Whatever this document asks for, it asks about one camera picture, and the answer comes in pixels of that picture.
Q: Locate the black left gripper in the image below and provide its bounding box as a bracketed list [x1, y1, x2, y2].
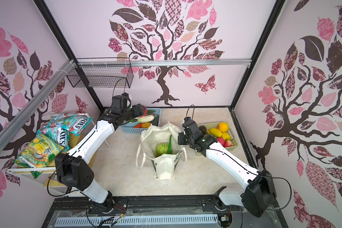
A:
[121, 103, 145, 121]

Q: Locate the red bell pepper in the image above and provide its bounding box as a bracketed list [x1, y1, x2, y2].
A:
[139, 105, 148, 117]

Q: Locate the long green chili pepper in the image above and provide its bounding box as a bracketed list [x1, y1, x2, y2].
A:
[167, 135, 173, 154]

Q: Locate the green cabbage head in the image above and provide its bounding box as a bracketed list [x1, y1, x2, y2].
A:
[156, 143, 168, 157]

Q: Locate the cream canvas grocery bag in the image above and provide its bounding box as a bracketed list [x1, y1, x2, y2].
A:
[135, 122, 187, 180]

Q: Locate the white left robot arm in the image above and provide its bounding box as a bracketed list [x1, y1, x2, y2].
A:
[55, 93, 146, 204]

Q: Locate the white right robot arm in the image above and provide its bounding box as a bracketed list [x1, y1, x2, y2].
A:
[178, 117, 276, 218]

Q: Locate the Fox's candy bag upper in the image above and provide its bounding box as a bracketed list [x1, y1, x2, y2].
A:
[47, 113, 92, 136]

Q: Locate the fox's candy bag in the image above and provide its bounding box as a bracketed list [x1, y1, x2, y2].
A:
[37, 127, 70, 151]
[47, 113, 92, 136]

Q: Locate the Fox's candy bag lower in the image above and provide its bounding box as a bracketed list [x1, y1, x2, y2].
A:
[37, 127, 70, 151]

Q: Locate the green yellow snack bag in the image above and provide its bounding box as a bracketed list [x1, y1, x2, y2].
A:
[14, 134, 64, 168]

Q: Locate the dark brown avocado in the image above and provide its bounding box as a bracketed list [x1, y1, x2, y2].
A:
[199, 125, 207, 135]

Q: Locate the light blue perforated basket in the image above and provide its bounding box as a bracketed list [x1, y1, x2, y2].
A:
[120, 108, 162, 134]

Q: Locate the light green perforated basket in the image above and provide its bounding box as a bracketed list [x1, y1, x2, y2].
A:
[198, 122, 237, 152]

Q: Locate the red orange carrot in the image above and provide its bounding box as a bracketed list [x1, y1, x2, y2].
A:
[134, 123, 142, 128]

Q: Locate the pale green napa cabbage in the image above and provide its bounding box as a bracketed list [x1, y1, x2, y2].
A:
[137, 115, 155, 123]

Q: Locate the pink dragon fruit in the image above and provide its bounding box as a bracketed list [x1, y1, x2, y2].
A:
[216, 137, 225, 146]

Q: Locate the yellow-orange round fruit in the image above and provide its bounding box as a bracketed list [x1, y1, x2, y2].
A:
[141, 122, 152, 128]

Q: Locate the orange fruit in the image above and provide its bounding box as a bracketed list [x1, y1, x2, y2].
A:
[217, 123, 229, 133]

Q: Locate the yellow lemon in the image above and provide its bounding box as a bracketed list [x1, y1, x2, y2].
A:
[221, 132, 231, 140]

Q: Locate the red apple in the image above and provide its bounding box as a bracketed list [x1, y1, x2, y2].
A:
[223, 140, 234, 148]

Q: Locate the wooden side shelf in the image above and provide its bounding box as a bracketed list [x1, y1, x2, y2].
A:
[5, 113, 112, 187]

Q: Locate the black wire wall basket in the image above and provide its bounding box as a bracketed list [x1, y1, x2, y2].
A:
[67, 57, 134, 88]

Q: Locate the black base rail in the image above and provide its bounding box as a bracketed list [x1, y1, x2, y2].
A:
[52, 193, 277, 217]

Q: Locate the white slotted cable duct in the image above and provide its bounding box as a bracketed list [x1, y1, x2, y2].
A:
[53, 214, 220, 228]

